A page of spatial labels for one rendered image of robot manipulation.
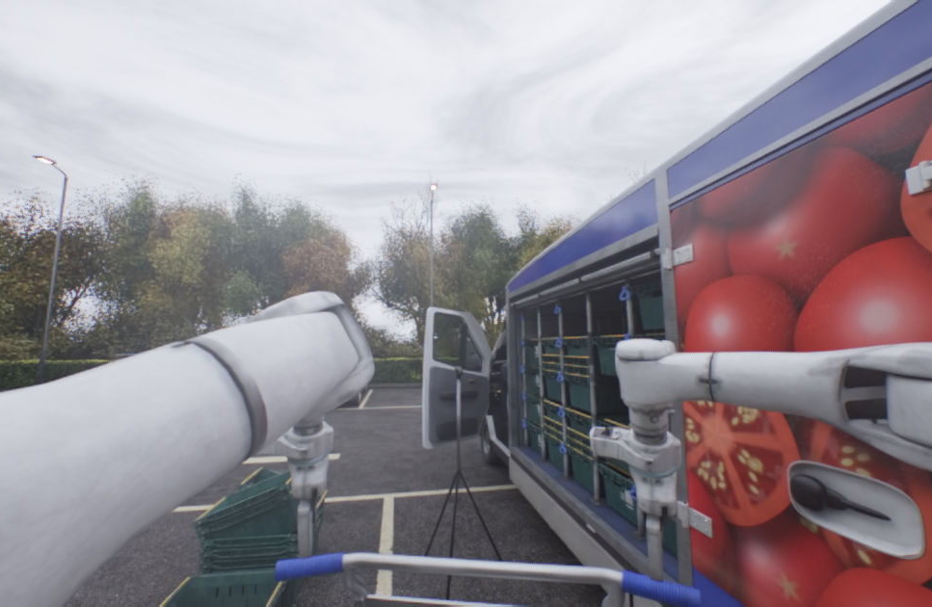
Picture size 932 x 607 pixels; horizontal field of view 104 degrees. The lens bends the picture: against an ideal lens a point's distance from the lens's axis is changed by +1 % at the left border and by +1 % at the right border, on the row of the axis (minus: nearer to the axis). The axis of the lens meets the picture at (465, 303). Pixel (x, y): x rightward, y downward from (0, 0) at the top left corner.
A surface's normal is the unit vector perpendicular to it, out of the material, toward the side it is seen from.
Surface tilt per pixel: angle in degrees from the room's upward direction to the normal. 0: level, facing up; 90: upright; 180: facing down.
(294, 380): 80
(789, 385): 87
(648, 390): 100
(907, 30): 90
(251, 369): 64
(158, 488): 106
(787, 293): 90
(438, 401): 86
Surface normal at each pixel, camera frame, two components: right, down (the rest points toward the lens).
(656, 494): -0.41, -0.57
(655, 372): -0.69, 0.06
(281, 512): 0.16, -0.06
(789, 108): -0.98, -0.02
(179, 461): 0.93, 0.07
